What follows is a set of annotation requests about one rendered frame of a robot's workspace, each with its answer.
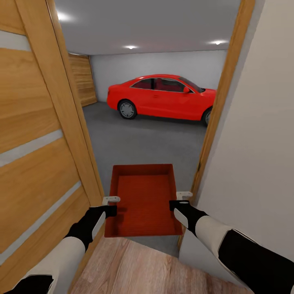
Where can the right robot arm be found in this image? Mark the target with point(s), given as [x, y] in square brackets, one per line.
[242, 256]

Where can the garage door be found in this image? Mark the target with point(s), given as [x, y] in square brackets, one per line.
[82, 73]

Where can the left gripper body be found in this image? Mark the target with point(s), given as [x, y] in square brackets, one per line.
[111, 210]

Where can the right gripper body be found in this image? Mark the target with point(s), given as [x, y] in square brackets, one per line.
[172, 204]

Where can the storage box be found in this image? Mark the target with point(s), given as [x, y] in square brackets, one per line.
[143, 210]

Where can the car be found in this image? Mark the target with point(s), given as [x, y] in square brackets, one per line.
[162, 95]

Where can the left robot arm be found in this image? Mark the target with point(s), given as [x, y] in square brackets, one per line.
[55, 273]

